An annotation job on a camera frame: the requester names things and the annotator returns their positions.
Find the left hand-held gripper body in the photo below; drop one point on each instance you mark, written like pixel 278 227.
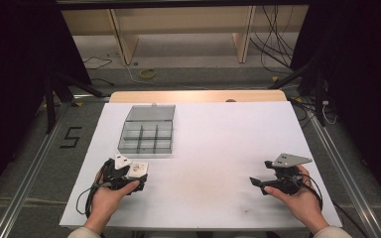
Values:
pixel 114 177

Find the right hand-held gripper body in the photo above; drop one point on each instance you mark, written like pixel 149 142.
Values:
pixel 286 180

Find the clear plastic compartment box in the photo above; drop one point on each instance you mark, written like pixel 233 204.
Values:
pixel 147 135

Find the person's left hand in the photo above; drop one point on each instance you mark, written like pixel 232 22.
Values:
pixel 105 201

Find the person's right hand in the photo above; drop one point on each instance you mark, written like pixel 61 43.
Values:
pixel 306 201

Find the white table sheet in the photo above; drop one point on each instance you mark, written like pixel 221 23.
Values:
pixel 218 155

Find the black metal stand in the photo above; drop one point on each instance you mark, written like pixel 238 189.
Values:
pixel 319 92
pixel 50 99

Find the yellow tape roll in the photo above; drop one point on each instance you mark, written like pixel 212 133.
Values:
pixel 147 73

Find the black curtain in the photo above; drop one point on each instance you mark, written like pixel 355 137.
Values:
pixel 360 82
pixel 13 82

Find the light wooden shelf unit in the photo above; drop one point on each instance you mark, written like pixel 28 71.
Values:
pixel 185 23

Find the aluminium floor rail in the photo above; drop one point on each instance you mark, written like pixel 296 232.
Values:
pixel 29 175
pixel 347 178

